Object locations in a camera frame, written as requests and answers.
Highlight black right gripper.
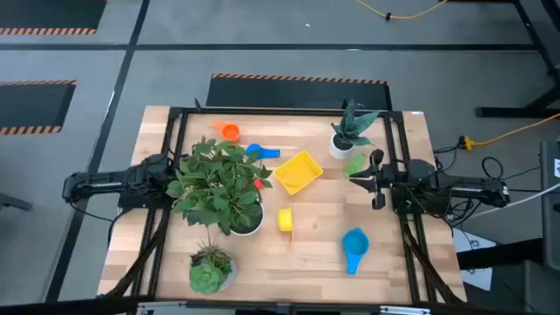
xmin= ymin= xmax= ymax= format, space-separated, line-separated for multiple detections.
xmin=348 ymin=149 xmax=396 ymax=210

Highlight green measuring cup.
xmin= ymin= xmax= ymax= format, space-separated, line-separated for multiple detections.
xmin=343 ymin=152 xmax=368 ymax=178

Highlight large light blue measuring cup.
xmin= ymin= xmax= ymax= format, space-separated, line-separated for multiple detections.
xmin=341 ymin=227 xmax=371 ymax=276

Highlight yellow measuring cup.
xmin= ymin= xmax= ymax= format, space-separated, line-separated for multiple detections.
xmin=276 ymin=207 xmax=296 ymax=251

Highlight small dark blue measuring cup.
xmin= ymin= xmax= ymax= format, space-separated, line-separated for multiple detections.
xmin=245 ymin=143 xmax=282 ymax=161

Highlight orange measuring cup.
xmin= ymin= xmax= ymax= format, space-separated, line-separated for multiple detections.
xmin=211 ymin=119 xmax=242 ymax=144

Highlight yellow plastic basket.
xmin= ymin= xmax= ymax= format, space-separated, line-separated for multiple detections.
xmin=274 ymin=150 xmax=325 ymax=196

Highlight snake plant in white pot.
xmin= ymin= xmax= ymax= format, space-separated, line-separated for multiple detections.
xmin=328 ymin=98 xmax=381 ymax=161

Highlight black hazard-striped floor mat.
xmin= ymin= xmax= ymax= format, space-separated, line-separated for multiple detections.
xmin=0 ymin=0 xmax=108 ymax=36
xmin=0 ymin=80 xmax=78 ymax=136
xmin=205 ymin=73 xmax=393 ymax=111

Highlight leafy plant in white pot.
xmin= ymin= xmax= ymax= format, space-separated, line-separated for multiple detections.
xmin=164 ymin=136 xmax=275 ymax=238

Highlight white paper sheet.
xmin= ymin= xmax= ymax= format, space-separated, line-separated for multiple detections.
xmin=451 ymin=227 xmax=494 ymax=292

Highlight black stand foot bar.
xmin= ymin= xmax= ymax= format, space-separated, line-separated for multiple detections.
xmin=456 ymin=238 xmax=544 ymax=271

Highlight grey cabinet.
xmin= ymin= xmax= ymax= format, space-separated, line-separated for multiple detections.
xmin=540 ymin=139 xmax=560 ymax=272

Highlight succulent in grey pot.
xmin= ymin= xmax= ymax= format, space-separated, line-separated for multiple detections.
xmin=188 ymin=238 xmax=239 ymax=296

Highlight black stand foot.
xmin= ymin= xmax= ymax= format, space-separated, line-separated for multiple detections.
xmin=0 ymin=192 xmax=34 ymax=213

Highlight black aluminium table frame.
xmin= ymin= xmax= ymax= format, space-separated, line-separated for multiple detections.
xmin=104 ymin=104 xmax=467 ymax=307

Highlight yellow cable with plug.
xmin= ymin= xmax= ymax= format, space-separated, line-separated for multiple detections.
xmin=461 ymin=112 xmax=560 ymax=152

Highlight grey metal bracket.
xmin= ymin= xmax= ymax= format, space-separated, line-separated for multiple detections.
xmin=379 ymin=304 xmax=432 ymax=315
xmin=136 ymin=300 xmax=188 ymax=315

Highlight yellow floor cable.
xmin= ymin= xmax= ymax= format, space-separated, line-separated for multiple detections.
xmin=354 ymin=0 xmax=450 ymax=22

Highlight black desk leg frame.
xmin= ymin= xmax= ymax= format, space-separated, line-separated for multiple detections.
xmin=474 ymin=0 xmax=560 ymax=119

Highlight grey-white cable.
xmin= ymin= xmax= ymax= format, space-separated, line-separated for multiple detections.
xmin=463 ymin=181 xmax=560 ymax=220

